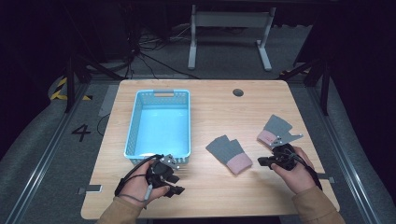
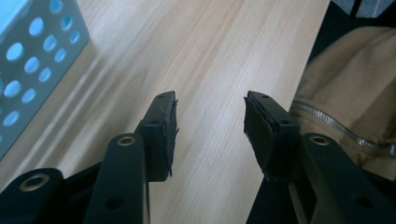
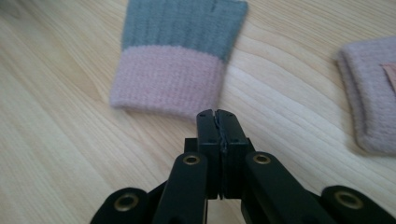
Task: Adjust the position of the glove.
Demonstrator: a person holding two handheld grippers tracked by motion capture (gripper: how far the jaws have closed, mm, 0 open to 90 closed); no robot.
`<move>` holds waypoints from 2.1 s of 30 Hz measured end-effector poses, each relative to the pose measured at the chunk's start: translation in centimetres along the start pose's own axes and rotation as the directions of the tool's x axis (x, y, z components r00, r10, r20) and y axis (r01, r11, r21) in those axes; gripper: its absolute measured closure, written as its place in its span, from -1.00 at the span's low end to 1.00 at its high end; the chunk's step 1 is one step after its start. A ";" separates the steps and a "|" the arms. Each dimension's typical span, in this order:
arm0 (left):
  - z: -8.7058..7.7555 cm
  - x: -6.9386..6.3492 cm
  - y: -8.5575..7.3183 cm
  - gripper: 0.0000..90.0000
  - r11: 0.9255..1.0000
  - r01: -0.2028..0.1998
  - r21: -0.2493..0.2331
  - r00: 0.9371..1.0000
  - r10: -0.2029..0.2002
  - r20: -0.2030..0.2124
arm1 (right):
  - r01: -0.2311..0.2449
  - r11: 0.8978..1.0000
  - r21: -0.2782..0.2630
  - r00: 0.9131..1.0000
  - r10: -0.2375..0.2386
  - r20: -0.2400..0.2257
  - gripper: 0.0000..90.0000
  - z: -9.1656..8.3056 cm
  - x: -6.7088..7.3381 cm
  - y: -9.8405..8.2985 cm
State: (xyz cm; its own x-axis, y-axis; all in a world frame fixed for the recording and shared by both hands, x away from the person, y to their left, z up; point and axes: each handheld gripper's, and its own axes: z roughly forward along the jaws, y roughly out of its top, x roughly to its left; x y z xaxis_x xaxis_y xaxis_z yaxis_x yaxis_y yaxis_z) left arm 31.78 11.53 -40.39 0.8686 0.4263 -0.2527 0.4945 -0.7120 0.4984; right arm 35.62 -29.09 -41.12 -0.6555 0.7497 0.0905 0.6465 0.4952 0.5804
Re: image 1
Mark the light blue plastic basket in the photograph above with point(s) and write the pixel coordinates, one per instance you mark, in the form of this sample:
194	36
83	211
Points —
162	124

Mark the grey metal table frame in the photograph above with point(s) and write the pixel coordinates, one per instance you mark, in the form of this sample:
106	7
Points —
232	18

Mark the person's left hand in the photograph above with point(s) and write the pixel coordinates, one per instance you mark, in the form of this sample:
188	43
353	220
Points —
137	186

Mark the grey metal table bracket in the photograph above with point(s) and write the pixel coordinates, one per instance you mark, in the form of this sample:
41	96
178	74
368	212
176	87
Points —
91	188
327	178

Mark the black metal stand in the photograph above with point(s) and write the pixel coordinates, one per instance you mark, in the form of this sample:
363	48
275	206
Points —
70	87
325	90

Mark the yellow black floor tape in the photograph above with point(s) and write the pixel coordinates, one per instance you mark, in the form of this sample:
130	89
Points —
57	90

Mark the grey metal floor rail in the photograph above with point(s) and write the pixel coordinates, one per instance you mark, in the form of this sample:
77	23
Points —
345	161
46	155

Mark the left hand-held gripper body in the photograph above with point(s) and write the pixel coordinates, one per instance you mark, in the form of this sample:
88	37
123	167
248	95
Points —
160	172

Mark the grey glove with pink cuff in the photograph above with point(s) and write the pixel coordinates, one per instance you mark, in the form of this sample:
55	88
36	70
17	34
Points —
276	125
226	151

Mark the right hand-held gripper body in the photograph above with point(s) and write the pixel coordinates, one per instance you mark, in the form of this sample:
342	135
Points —
284	155

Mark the person's right hand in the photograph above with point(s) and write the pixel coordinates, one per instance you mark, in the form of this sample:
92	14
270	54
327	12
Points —
297	177

